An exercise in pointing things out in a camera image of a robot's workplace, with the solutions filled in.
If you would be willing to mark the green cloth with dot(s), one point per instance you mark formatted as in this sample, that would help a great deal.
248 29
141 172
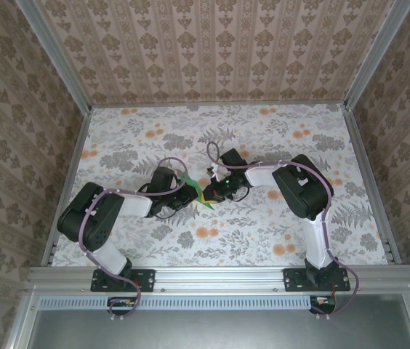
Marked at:
190 181

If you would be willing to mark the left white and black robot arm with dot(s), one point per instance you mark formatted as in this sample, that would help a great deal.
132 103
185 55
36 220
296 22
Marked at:
87 218

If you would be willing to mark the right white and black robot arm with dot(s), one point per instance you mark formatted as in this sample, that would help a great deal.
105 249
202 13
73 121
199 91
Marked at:
303 192

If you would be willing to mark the floral patterned table cover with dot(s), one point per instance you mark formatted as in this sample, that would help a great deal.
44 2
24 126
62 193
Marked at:
263 236

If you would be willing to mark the grey metal panel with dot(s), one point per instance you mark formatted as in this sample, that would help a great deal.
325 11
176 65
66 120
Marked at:
219 331

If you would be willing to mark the right white camera mount bracket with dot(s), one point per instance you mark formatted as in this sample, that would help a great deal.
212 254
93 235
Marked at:
213 171

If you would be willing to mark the long aluminium frame rail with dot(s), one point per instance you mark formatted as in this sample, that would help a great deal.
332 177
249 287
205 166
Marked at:
219 278

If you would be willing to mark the left arm's black base plate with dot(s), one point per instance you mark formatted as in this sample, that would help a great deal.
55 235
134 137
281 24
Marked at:
143 280

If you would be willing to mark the aluminium side frame rail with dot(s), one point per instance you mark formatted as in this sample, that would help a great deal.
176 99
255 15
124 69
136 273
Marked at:
372 181
67 185

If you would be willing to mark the right arm's black base plate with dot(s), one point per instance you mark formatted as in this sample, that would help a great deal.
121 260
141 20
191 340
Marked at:
294 280

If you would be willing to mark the aluminium upright frame post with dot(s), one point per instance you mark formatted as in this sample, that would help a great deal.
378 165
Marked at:
54 54
376 54

